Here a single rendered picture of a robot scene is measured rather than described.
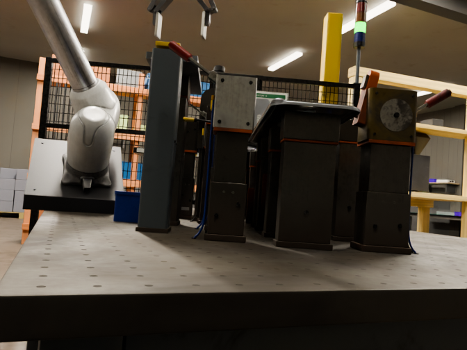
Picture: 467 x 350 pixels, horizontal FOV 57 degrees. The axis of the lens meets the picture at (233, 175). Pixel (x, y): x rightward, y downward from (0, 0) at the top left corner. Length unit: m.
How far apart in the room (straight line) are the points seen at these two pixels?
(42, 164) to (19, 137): 9.51
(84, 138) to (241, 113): 0.80
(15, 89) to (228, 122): 10.66
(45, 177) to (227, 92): 0.98
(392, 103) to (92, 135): 1.03
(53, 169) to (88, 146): 0.23
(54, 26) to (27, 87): 9.81
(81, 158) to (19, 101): 9.81
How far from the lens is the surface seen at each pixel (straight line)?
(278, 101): 0.87
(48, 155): 1.85
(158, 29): 1.29
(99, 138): 1.61
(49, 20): 1.68
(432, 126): 5.23
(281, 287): 0.49
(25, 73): 11.55
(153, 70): 1.07
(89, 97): 1.75
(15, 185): 10.42
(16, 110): 11.40
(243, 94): 0.94
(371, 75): 1.03
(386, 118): 1.00
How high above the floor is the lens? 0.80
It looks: 3 degrees up
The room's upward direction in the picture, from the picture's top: 4 degrees clockwise
